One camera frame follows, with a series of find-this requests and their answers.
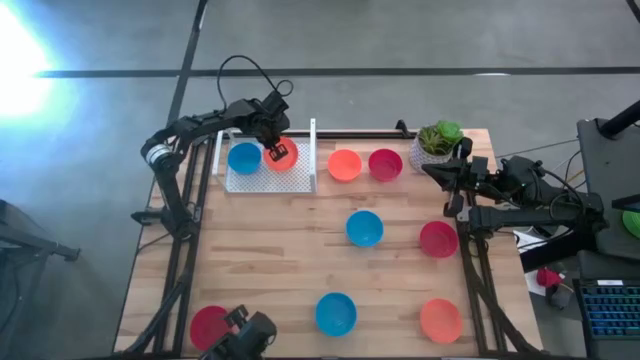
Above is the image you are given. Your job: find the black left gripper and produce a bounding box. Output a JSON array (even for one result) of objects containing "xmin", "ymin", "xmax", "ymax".
[{"xmin": 252, "ymin": 92, "xmax": 291, "ymax": 162}]

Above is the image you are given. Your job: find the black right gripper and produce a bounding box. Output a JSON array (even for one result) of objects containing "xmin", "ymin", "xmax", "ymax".
[{"xmin": 423, "ymin": 136, "xmax": 494, "ymax": 217}]

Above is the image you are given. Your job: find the orange mini bowl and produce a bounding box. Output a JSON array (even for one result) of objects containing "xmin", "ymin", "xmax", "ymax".
[
  {"xmin": 419, "ymin": 298, "xmax": 464, "ymax": 345},
  {"xmin": 263, "ymin": 136, "xmax": 300, "ymax": 174},
  {"xmin": 327, "ymin": 148, "xmax": 364, "ymax": 183}
]

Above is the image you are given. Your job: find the blue mini bowl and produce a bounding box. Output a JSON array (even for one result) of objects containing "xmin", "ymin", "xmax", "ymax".
[
  {"xmin": 314, "ymin": 291, "xmax": 359, "ymax": 338},
  {"xmin": 345, "ymin": 209, "xmax": 385, "ymax": 249},
  {"xmin": 227, "ymin": 141, "xmax": 263, "ymax": 176}
]

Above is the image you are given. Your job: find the red mini bowl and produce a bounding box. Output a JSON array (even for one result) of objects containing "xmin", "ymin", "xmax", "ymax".
[
  {"xmin": 419, "ymin": 220, "xmax": 460, "ymax": 259},
  {"xmin": 189, "ymin": 305, "xmax": 236, "ymax": 353},
  {"xmin": 368, "ymin": 147, "xmax": 404, "ymax": 183}
]

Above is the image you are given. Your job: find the white perforated metal rack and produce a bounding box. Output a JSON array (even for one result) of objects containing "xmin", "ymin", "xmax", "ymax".
[{"xmin": 212, "ymin": 117, "xmax": 319, "ymax": 195}]

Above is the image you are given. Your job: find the succulent in patterned white pot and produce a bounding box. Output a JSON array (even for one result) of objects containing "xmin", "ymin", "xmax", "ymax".
[{"xmin": 408, "ymin": 119, "xmax": 465, "ymax": 175}]

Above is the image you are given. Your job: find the white paper sheet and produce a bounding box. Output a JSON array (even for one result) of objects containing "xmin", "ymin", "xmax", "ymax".
[{"xmin": 514, "ymin": 230, "xmax": 549, "ymax": 254}]

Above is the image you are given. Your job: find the small red object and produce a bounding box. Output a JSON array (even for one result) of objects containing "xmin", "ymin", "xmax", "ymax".
[{"xmin": 536, "ymin": 268, "xmax": 564, "ymax": 290}]

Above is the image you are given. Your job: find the small dark grey object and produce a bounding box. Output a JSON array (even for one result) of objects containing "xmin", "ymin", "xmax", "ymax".
[{"xmin": 545, "ymin": 284, "xmax": 574, "ymax": 311}]

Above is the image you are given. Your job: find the black pole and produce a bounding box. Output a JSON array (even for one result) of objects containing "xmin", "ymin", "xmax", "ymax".
[{"xmin": 598, "ymin": 99, "xmax": 640, "ymax": 140}]

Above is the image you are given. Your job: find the green round object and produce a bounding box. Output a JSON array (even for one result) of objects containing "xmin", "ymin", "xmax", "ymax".
[{"xmin": 621, "ymin": 209, "xmax": 640, "ymax": 240}]

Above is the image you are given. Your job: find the black floor stand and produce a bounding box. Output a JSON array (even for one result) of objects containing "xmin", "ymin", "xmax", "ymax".
[{"xmin": 0, "ymin": 198, "xmax": 82, "ymax": 360}]

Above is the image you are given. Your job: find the black aluminium table frame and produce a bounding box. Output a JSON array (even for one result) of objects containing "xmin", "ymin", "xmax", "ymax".
[{"xmin": 113, "ymin": 127, "xmax": 544, "ymax": 360}]

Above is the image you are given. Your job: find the grey floor cable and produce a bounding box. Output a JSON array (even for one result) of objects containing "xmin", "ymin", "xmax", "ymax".
[{"xmin": 494, "ymin": 138, "xmax": 580, "ymax": 160}]

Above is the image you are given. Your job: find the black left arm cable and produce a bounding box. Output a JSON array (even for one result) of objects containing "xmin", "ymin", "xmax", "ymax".
[{"xmin": 215, "ymin": 54, "xmax": 295, "ymax": 112}]

